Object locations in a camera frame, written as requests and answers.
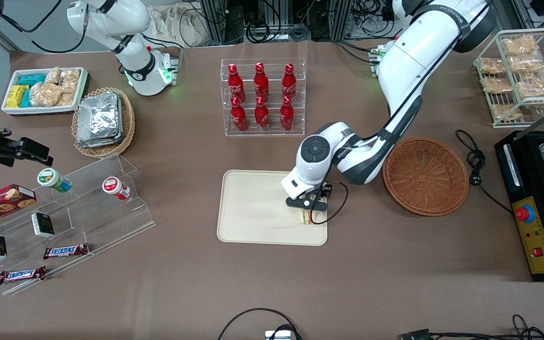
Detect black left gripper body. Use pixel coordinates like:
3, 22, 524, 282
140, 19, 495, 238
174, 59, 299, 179
309, 183, 332, 204

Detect triangular sandwich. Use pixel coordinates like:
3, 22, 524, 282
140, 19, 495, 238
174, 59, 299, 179
298, 208, 328, 226

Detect white rectangular snack tray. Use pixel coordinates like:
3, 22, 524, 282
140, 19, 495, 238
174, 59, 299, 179
1, 67, 89, 116

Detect cream plastic tray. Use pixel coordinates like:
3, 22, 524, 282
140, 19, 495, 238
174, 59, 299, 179
217, 170, 328, 247

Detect light tan wicker basket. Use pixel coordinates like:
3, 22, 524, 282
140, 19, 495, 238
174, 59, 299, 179
71, 87, 136, 159

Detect brown round wicker basket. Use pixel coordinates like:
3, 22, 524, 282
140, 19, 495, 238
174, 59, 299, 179
382, 137, 470, 217

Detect green lidded cup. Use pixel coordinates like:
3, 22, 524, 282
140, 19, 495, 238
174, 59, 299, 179
37, 168, 72, 193

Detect yellow snack packet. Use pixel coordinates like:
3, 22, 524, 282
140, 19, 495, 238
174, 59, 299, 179
6, 85, 29, 108

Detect stacked foil containers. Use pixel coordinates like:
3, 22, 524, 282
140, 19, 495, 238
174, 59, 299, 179
76, 92, 124, 148

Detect clear acrylic bottle rack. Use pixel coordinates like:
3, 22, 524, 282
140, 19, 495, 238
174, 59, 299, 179
220, 58, 306, 137

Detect red lidded cup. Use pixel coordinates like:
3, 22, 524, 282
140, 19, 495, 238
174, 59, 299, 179
102, 176, 131, 200

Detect red cola bottle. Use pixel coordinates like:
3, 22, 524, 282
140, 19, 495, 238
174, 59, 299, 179
281, 63, 298, 101
280, 96, 295, 132
227, 63, 247, 103
254, 62, 270, 102
254, 96, 271, 131
230, 97, 249, 132

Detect Snickers chocolate bar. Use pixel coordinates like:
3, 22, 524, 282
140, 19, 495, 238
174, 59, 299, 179
0, 266, 47, 285
43, 243, 89, 260

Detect clear acrylic stepped shelf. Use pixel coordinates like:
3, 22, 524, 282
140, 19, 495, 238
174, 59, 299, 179
0, 153, 156, 297

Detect beige cloth bag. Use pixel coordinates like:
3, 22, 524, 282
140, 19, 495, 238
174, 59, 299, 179
149, 5, 206, 48

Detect clear bag of pastries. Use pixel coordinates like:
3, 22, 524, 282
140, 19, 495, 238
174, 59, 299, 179
482, 76, 513, 95
517, 71, 544, 99
501, 35, 537, 57
479, 57, 506, 76
491, 104, 523, 121
508, 54, 544, 74

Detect red emergency stop button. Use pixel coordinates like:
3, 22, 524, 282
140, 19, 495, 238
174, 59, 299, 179
515, 204, 535, 223

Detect black machine with yellow panel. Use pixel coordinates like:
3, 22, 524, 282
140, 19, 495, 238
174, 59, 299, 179
494, 130, 544, 282

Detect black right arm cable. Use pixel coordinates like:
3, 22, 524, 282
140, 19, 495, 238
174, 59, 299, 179
0, 0, 88, 54

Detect black looped cable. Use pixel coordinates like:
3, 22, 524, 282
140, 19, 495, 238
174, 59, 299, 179
217, 308, 303, 340

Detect black power cable with plug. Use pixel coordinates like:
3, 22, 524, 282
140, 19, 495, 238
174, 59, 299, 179
455, 129, 513, 214

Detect black cable with connector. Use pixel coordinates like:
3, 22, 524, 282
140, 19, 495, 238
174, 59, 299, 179
399, 314, 544, 340

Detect coiled black cable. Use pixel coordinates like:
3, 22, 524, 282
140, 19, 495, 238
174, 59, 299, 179
246, 19, 283, 44

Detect aluminium frame post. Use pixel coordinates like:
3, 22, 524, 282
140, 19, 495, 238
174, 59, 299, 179
331, 0, 353, 41
199, 0, 244, 45

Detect white wire rack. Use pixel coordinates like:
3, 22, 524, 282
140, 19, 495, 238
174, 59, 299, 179
473, 28, 544, 129

